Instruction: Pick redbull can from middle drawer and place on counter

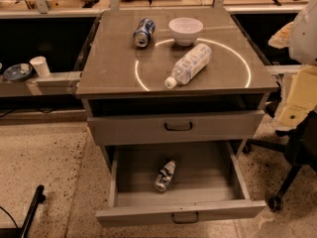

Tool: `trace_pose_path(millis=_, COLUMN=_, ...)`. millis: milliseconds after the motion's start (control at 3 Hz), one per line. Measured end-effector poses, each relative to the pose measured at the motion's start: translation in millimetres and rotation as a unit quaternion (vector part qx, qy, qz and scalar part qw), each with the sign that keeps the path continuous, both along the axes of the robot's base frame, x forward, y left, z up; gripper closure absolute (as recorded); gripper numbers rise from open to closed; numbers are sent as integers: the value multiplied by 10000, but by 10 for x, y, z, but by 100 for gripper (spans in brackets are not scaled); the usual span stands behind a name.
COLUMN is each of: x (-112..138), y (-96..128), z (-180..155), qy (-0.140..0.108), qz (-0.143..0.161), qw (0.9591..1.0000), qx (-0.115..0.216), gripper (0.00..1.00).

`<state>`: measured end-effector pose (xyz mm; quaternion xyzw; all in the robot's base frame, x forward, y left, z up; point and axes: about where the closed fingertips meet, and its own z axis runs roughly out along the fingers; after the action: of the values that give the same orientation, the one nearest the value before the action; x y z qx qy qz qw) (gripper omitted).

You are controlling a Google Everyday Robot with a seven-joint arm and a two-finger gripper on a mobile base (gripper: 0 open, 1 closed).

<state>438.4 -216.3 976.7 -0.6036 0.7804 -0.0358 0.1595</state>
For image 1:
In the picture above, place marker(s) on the redbull can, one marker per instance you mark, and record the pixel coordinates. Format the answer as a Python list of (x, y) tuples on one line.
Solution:
[(165, 176)]

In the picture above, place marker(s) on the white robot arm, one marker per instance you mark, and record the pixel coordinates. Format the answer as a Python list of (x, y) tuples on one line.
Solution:
[(303, 35)]

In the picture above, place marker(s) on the grey drawer cabinet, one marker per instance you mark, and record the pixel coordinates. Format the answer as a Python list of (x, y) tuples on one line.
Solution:
[(121, 79)]

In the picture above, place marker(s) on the grey upper drawer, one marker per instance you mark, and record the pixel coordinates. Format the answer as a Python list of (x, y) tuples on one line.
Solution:
[(174, 128)]

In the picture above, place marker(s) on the blue soda can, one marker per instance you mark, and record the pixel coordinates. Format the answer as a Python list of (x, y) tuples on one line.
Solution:
[(143, 34)]

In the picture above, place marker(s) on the grey open middle drawer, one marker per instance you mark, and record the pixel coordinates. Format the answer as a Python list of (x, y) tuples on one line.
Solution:
[(207, 185)]

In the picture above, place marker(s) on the clear plastic water bottle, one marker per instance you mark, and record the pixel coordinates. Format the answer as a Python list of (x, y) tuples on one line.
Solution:
[(188, 66)]

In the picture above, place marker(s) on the white bowl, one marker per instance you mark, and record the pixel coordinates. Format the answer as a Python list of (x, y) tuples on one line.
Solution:
[(185, 31)]

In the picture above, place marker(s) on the white paper cup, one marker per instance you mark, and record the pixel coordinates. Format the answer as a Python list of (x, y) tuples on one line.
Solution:
[(40, 65)]

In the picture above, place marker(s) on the dark round plate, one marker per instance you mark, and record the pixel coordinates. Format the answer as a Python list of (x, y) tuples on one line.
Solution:
[(18, 72)]

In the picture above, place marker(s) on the black stand foot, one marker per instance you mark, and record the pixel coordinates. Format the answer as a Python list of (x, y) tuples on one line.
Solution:
[(23, 231)]

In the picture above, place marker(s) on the black office chair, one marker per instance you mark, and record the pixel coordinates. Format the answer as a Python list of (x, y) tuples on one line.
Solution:
[(300, 150)]

